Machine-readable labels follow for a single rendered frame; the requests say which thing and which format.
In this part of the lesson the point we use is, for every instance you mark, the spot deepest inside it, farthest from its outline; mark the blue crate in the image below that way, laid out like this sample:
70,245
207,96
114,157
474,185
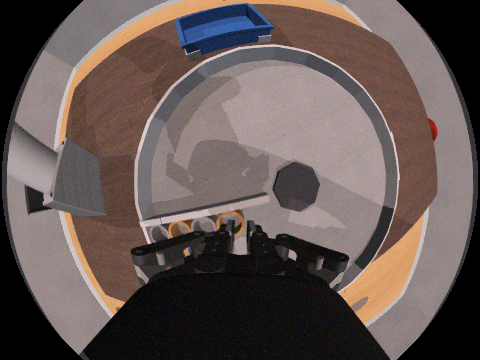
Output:
231,18

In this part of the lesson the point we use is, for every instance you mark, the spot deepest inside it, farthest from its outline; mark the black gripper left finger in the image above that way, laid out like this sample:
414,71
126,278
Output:
159,256

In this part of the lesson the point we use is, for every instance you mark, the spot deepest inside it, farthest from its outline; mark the grey round turntable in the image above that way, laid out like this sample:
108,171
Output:
277,125

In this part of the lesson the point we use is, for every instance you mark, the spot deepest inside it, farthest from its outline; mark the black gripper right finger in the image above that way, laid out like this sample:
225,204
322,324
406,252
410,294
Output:
325,263

